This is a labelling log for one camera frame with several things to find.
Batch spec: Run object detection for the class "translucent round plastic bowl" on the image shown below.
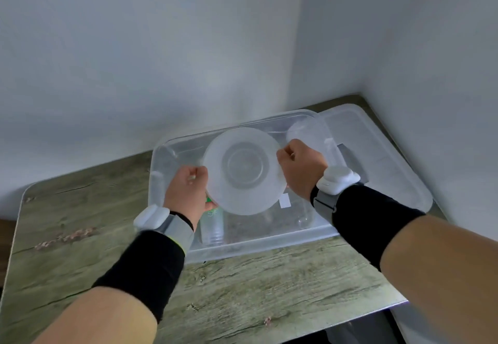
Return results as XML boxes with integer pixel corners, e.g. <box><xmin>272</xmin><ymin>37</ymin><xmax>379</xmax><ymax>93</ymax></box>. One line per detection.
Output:
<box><xmin>202</xmin><ymin>127</ymin><xmax>288</xmax><ymax>216</ymax></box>

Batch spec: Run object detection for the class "clear plastic storage bin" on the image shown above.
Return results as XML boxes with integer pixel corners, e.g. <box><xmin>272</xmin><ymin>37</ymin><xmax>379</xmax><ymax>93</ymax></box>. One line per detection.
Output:
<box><xmin>149</xmin><ymin>109</ymin><xmax>349</xmax><ymax>266</ymax></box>

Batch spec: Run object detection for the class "person's right hand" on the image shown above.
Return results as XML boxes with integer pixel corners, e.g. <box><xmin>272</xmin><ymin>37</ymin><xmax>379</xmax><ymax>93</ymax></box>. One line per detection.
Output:
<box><xmin>276</xmin><ymin>139</ymin><xmax>330</xmax><ymax>203</ymax></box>

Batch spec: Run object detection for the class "black arm sleeve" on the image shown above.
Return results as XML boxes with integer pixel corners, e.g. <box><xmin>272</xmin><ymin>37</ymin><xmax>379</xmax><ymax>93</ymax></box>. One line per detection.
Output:
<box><xmin>310</xmin><ymin>183</ymin><xmax>426</xmax><ymax>271</ymax></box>
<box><xmin>92</xmin><ymin>211</ymin><xmax>195</xmax><ymax>324</ymax></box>

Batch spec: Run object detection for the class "person's left forearm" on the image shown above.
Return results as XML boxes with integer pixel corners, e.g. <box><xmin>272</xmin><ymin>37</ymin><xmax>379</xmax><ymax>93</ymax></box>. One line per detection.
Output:
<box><xmin>33</xmin><ymin>211</ymin><xmax>195</xmax><ymax>344</ymax></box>

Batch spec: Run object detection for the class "person's left hand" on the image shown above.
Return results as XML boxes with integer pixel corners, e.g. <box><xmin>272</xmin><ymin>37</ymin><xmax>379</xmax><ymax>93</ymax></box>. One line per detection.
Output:
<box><xmin>163</xmin><ymin>166</ymin><xmax>218</xmax><ymax>232</ymax></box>

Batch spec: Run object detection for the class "clear plastic bin lid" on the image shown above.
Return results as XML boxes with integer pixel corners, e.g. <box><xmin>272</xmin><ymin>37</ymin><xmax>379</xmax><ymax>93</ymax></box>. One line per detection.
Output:
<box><xmin>318</xmin><ymin>103</ymin><xmax>434</xmax><ymax>214</ymax></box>

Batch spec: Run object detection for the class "person's right forearm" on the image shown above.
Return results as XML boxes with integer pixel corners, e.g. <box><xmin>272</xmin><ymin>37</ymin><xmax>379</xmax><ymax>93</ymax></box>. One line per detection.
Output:
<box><xmin>311</xmin><ymin>182</ymin><xmax>498</xmax><ymax>344</ymax></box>

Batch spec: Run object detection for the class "white wrist tracker grey strap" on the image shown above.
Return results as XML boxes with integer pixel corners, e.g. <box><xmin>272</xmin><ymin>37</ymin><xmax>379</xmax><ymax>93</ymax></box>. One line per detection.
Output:
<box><xmin>310</xmin><ymin>166</ymin><xmax>362</xmax><ymax>226</ymax></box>
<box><xmin>133</xmin><ymin>204</ymin><xmax>195</xmax><ymax>257</ymax></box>

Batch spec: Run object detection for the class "green label plastic bottle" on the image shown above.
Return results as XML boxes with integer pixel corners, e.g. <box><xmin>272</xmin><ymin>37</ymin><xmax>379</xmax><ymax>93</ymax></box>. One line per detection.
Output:
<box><xmin>199</xmin><ymin>196</ymin><xmax>226</xmax><ymax>246</ymax></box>

